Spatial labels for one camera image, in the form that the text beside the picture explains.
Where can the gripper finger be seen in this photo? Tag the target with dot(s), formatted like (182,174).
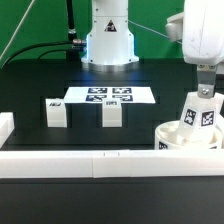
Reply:
(206,77)

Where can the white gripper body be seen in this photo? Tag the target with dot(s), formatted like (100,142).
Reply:
(203,32)

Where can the white round stool seat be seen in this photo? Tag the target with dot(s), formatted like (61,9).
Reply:
(167,138)

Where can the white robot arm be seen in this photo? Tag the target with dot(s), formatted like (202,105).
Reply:
(110,44)

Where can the white sheet with tags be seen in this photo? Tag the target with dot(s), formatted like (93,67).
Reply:
(127,94)

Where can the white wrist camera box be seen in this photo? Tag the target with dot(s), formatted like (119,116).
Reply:
(174,27)

